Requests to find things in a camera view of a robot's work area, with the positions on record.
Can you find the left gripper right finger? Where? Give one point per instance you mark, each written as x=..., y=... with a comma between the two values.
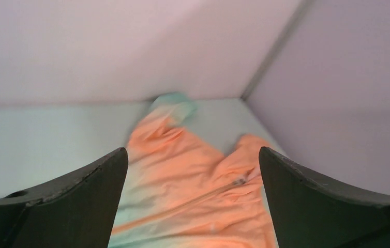
x=310, y=209

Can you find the teal and orange gradient jacket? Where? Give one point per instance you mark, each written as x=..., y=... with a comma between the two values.
x=178, y=190

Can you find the light foam table mat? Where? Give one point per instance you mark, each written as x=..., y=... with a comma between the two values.
x=38, y=144

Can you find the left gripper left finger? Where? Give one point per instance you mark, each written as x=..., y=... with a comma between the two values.
x=74, y=210

